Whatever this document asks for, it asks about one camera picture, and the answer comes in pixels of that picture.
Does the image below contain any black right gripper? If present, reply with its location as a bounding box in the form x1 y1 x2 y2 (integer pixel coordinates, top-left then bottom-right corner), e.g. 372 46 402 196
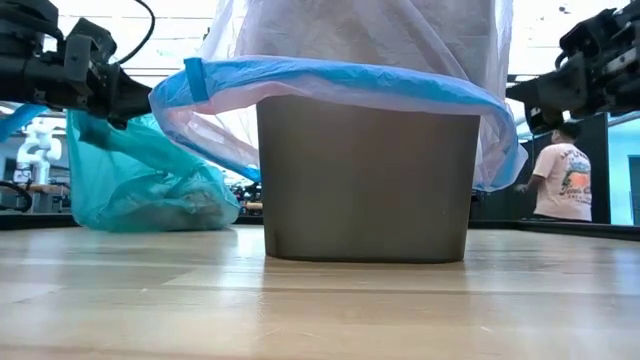
505 0 640 136

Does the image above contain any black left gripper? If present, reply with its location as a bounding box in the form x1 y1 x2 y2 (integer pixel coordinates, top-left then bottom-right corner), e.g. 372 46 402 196
0 17 154 131

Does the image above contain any teal plastic trash bag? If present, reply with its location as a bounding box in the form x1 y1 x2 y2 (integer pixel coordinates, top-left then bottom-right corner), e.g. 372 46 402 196
0 103 243 234

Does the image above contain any dark grey trash bin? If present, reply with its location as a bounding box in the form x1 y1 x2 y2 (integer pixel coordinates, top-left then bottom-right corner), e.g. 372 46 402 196
256 94 482 265

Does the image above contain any white liner with blue drawstring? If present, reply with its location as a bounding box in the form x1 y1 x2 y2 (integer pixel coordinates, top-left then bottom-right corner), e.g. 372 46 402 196
148 0 529 194

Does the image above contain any person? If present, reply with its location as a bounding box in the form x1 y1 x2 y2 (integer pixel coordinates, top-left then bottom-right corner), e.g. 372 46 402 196
514 121 594 223

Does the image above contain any black partition panel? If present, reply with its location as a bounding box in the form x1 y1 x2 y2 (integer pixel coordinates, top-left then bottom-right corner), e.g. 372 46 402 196
469 112 611 224

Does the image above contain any background workbench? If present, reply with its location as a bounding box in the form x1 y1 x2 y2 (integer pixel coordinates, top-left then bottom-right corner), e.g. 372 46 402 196
27 182 72 214

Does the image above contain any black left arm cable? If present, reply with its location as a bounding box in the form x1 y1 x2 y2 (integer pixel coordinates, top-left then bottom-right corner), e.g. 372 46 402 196
115 0 157 66

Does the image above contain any black cable loop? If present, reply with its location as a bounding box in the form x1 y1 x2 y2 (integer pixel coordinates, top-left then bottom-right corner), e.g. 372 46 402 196
0 180 34 214

